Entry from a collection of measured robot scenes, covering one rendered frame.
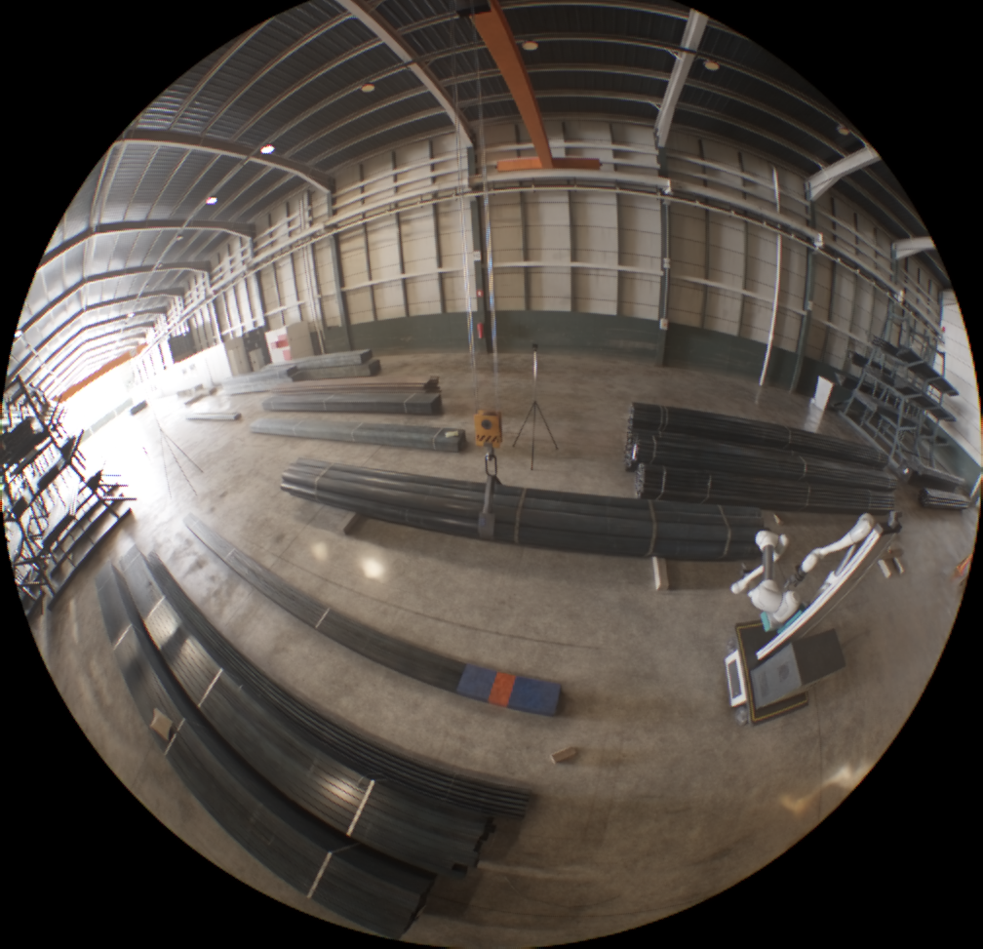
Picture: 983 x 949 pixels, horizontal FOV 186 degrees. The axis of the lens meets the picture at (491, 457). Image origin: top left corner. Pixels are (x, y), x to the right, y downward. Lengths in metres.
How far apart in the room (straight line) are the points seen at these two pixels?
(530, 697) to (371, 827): 1.45
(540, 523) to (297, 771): 2.86
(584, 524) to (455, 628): 1.47
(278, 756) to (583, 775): 2.07
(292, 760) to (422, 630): 1.62
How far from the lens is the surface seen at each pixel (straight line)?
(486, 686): 2.41
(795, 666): 2.49
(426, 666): 2.52
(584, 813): 2.60
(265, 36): 9.53
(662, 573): 3.21
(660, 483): 3.83
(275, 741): 2.63
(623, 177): 10.37
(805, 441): 5.41
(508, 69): 5.67
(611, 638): 2.82
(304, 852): 2.49
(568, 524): 2.79
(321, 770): 2.42
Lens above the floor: 2.50
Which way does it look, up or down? 33 degrees down
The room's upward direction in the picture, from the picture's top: 4 degrees counter-clockwise
